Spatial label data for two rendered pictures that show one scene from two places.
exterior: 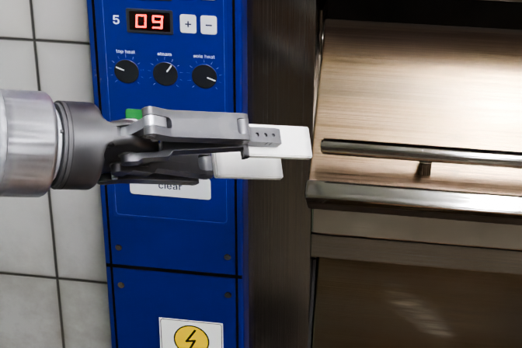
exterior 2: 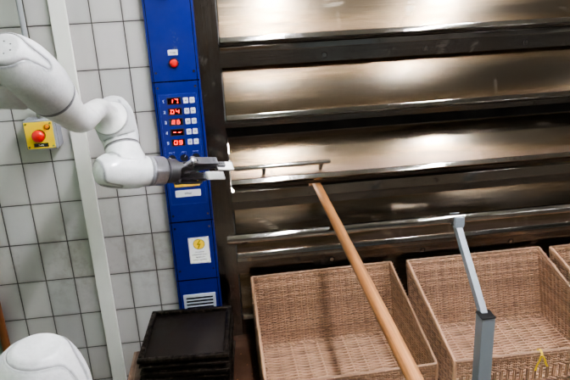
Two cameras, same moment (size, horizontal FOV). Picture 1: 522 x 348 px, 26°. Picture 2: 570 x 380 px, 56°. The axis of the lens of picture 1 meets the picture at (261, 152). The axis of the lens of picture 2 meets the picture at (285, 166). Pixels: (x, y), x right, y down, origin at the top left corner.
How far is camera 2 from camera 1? 80 cm
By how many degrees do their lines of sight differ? 17
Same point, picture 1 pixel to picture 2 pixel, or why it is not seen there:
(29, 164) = (163, 173)
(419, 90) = (258, 153)
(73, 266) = (157, 227)
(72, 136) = (172, 165)
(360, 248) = (247, 204)
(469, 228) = (277, 192)
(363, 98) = (243, 157)
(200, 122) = (204, 159)
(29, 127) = (161, 164)
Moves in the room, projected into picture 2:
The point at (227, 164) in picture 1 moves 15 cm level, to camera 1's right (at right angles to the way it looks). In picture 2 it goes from (210, 176) to (254, 170)
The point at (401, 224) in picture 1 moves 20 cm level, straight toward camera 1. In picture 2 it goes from (258, 194) to (264, 215)
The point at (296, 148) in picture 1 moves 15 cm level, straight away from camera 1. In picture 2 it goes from (229, 167) to (223, 155)
